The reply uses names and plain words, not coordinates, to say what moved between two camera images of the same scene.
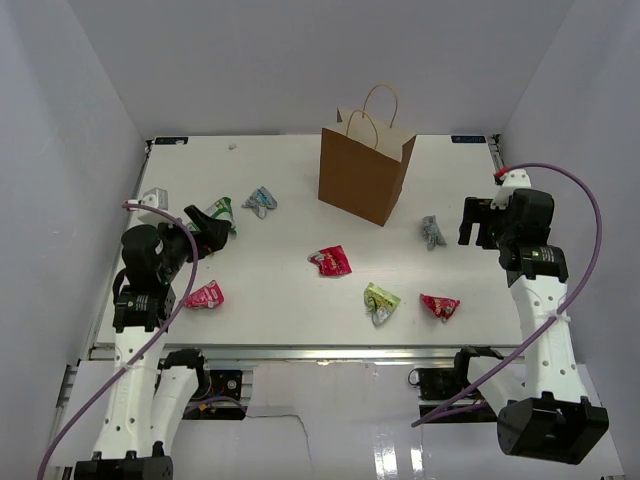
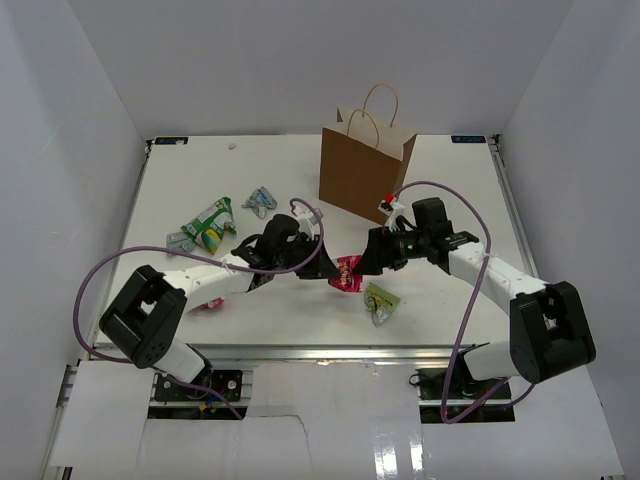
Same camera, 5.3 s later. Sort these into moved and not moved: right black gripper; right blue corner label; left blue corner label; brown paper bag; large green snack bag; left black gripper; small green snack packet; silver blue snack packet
Moved: right black gripper; left black gripper
Not moved: large green snack bag; brown paper bag; small green snack packet; left blue corner label; silver blue snack packet; right blue corner label
